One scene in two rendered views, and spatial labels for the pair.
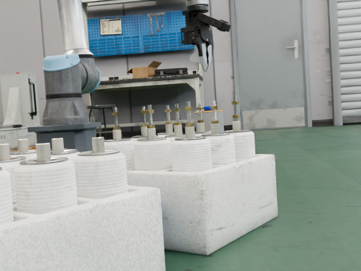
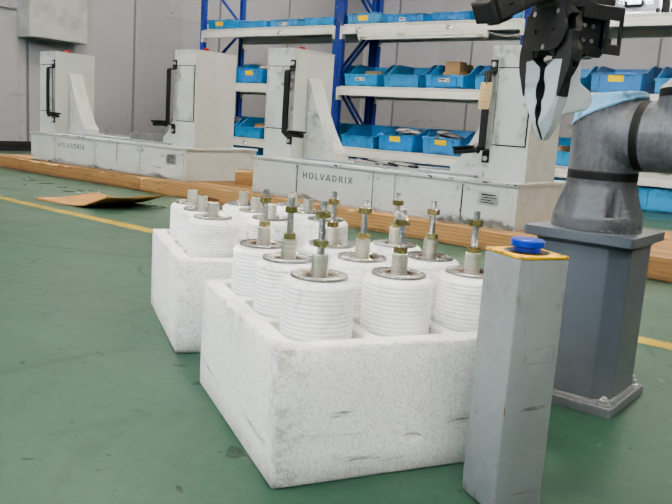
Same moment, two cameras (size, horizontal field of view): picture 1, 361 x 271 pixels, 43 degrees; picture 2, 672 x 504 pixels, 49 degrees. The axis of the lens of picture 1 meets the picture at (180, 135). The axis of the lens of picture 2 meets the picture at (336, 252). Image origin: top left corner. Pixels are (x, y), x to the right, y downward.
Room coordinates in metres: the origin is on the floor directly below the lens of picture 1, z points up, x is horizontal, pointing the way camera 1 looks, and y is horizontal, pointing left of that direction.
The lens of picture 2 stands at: (1.78, -0.96, 0.45)
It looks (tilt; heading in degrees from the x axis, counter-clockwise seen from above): 10 degrees down; 121
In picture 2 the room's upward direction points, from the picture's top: 4 degrees clockwise
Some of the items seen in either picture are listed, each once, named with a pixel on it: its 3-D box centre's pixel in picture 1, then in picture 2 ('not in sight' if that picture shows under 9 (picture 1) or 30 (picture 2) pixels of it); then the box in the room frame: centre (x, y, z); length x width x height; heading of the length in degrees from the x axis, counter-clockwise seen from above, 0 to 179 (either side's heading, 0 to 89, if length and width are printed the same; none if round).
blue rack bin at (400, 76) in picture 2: not in sight; (415, 77); (-1.11, 5.02, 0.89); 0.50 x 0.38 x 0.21; 84
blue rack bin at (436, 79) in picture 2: not in sight; (458, 77); (-0.68, 4.94, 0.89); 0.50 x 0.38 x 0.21; 84
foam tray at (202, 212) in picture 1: (182, 194); (354, 360); (1.25, 0.01, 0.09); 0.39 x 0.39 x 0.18; 55
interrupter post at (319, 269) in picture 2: (236, 127); (319, 266); (1.28, -0.16, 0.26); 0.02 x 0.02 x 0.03
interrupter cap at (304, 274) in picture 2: (236, 132); (319, 275); (1.28, -0.16, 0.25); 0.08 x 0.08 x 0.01
